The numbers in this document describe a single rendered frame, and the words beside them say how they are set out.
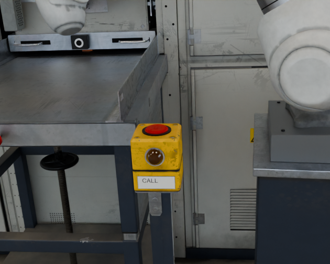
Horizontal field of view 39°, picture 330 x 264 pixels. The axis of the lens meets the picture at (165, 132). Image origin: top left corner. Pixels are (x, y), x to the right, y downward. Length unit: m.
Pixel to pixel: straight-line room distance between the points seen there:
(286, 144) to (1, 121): 0.63
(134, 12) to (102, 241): 0.84
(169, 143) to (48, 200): 1.26
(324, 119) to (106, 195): 1.06
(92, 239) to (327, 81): 0.69
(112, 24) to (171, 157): 1.00
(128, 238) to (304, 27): 0.65
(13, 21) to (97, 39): 0.29
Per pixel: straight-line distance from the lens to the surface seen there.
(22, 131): 1.09
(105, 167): 1.84
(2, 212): 2.06
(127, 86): 1.08
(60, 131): 1.06
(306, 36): 0.82
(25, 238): 1.26
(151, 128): 0.80
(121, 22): 1.70
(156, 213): 0.85
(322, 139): 1.03
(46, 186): 1.95
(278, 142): 1.02
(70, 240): 1.21
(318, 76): 0.82
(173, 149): 0.77
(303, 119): 1.07
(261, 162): 1.04
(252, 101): 1.68
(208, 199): 1.83
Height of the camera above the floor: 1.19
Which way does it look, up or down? 21 degrees down
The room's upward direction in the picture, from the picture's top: 3 degrees counter-clockwise
